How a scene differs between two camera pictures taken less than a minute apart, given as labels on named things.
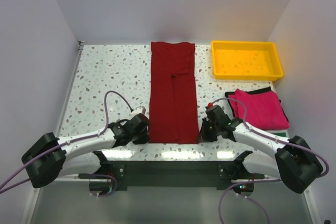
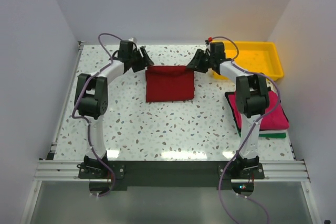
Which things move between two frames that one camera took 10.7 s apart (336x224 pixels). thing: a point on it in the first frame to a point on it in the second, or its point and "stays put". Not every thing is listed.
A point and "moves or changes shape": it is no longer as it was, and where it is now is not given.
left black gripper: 144,139 to 148,62
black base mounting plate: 221,174 stays put
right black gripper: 203,136 to 196,63
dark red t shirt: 172,106 moves or changes shape
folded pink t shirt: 264,110 stays put
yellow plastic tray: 245,60 stays put
